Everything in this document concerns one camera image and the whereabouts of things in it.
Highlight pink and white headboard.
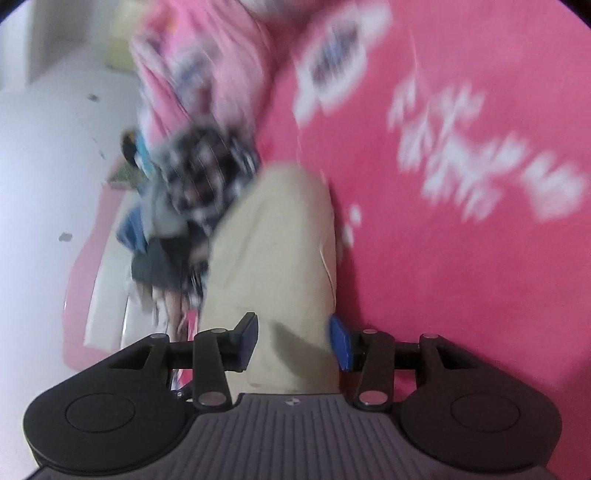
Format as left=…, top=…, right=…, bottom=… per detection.
left=62, top=178, right=204, bottom=370

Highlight blue garment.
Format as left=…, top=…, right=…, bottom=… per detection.
left=115, top=203, right=153, bottom=254

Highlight cyan cloth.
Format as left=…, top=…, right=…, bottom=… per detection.
left=136, top=131, right=155, bottom=174

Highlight light grey garment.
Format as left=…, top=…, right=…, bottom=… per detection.
left=143, top=185, right=195, bottom=241

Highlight black and white plaid shirt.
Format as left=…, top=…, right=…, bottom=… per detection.
left=152, top=122, right=262, bottom=296

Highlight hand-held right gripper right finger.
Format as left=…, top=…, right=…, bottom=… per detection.
left=329, top=315, right=481, bottom=411

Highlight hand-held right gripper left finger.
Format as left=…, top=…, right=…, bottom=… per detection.
left=110, top=311, right=259, bottom=411

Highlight cream wardrobe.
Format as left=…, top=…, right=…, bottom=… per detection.
left=104, top=0, right=139, bottom=72

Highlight dark grey garment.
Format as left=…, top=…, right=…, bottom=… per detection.
left=131, top=235, right=213, bottom=296

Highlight beige pants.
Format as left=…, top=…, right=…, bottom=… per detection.
left=201, top=164, right=345, bottom=395

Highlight pink floral bed sheet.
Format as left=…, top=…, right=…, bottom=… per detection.
left=249, top=0, right=591, bottom=402

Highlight grey patterned pillow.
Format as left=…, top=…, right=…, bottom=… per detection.
left=107, top=164, right=141, bottom=191

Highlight pink floral quilt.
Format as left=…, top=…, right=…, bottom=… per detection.
left=129, top=0, right=296, bottom=153

